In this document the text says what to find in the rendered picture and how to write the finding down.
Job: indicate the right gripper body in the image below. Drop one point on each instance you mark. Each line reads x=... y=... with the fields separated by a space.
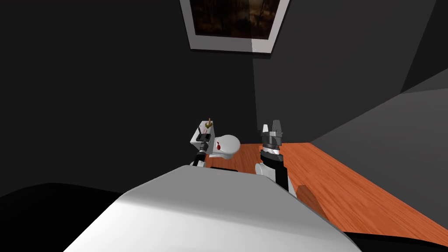
x=272 y=140

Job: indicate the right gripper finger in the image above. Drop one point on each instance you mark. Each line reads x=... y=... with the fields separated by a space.
x=265 y=128
x=276 y=128

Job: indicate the white toilet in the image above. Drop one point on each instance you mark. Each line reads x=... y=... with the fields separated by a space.
x=227 y=146

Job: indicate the dark picture in white frame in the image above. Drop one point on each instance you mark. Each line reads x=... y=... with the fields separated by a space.
x=234 y=24

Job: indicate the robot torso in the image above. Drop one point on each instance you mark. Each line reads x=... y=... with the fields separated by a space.
x=210 y=213

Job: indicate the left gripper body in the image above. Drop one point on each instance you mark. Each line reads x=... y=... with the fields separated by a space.
x=203 y=137

